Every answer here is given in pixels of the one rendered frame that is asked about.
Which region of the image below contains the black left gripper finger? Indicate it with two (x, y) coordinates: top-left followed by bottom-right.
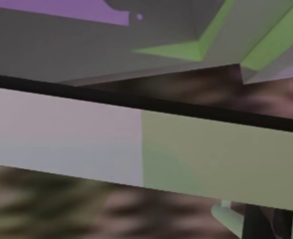
(242, 203), (293, 239)

